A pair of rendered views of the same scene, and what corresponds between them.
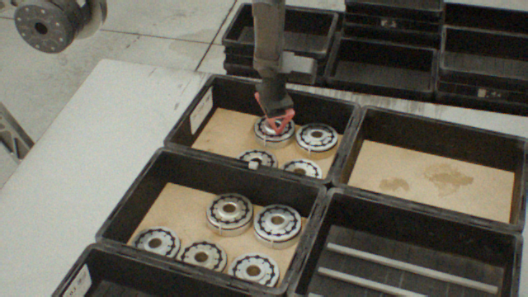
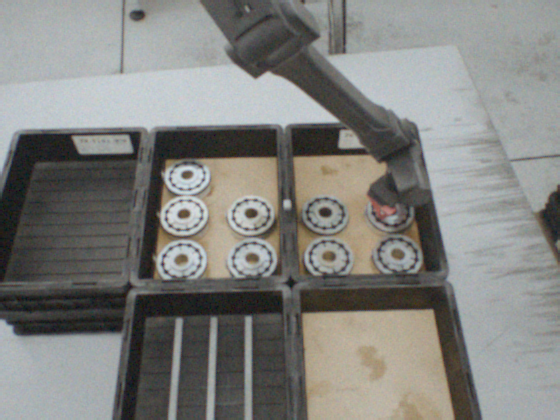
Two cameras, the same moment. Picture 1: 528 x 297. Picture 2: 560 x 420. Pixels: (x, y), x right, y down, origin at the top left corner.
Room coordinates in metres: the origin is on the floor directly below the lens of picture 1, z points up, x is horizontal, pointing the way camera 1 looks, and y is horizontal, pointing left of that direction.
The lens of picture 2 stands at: (0.76, -0.59, 1.90)
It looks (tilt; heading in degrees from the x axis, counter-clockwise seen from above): 56 degrees down; 68
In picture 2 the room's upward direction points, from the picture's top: straight up
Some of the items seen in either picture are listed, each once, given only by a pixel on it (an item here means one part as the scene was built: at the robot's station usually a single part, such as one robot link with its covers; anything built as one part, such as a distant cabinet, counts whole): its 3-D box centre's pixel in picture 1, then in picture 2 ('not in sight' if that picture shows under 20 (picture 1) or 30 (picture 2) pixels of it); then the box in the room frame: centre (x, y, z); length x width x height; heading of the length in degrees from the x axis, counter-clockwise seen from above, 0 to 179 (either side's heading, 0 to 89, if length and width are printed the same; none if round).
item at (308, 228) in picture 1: (214, 215); (214, 200); (0.90, 0.11, 0.92); 0.40 x 0.30 x 0.02; 69
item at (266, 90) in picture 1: (274, 87); (399, 176); (1.25, -0.02, 0.98); 0.10 x 0.07 x 0.07; 18
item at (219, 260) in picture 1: (201, 258); (184, 215); (0.84, 0.13, 0.86); 0.10 x 0.10 x 0.01
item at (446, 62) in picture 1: (483, 101); not in sight; (1.97, -0.85, 0.37); 0.40 x 0.30 x 0.45; 75
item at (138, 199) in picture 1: (216, 232); (216, 214); (0.90, 0.11, 0.87); 0.40 x 0.30 x 0.11; 69
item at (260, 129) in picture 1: (274, 126); (390, 211); (1.25, -0.02, 0.86); 0.10 x 0.10 x 0.01
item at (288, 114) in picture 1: (276, 115); (387, 202); (1.24, -0.03, 0.91); 0.07 x 0.07 x 0.09; 18
